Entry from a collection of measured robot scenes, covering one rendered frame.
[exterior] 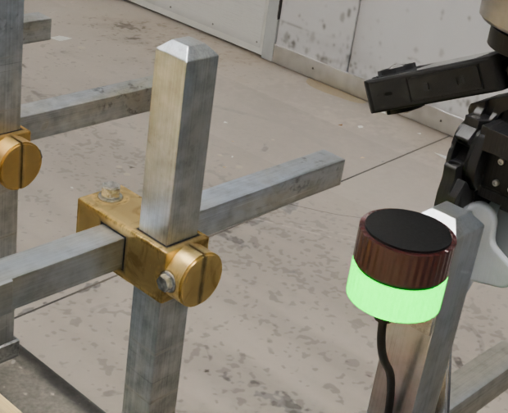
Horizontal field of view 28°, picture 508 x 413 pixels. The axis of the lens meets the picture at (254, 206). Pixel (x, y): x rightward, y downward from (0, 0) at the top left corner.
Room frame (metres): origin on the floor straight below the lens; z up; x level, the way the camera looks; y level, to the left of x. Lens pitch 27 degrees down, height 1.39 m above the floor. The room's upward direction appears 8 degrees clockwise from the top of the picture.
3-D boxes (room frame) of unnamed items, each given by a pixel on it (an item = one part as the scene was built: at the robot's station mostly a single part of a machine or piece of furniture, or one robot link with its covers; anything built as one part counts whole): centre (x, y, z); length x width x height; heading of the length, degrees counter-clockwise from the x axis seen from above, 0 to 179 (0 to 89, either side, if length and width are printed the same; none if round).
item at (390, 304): (0.56, -0.10, 1.07); 0.06 x 0.06 x 0.02
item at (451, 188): (0.65, -0.14, 1.09); 0.05 x 0.02 x 0.09; 141
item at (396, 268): (0.56, -0.10, 1.09); 0.06 x 0.06 x 0.02
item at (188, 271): (0.77, 0.09, 0.95); 0.13 x 0.06 x 0.05; 51
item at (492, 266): (0.64, -0.16, 1.04); 0.06 x 0.03 x 0.09; 51
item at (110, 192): (0.80, 0.13, 0.98); 0.02 x 0.02 x 0.01
